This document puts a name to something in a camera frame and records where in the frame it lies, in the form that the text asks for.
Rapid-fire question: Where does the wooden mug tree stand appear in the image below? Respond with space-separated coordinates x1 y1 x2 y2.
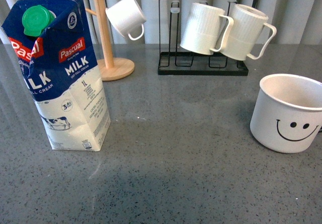
86 0 135 81

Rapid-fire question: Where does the black wire mug rack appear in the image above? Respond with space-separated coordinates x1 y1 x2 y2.
157 0 258 76

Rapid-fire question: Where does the white smiley face mug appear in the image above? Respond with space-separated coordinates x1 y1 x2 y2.
250 73 321 154

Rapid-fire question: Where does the left ribbed cream mug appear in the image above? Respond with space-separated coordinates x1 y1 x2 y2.
180 3 234 55

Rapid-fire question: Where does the blue white milk carton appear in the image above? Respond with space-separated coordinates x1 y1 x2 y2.
2 0 110 151

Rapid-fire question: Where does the ribbed cream mug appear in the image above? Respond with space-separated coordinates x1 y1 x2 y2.
220 4 277 61
180 3 234 55

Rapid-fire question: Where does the right ribbed cream mug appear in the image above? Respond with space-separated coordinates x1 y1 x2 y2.
220 4 277 61

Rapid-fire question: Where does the small white hanging mug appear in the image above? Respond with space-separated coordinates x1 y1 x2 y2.
105 0 146 41

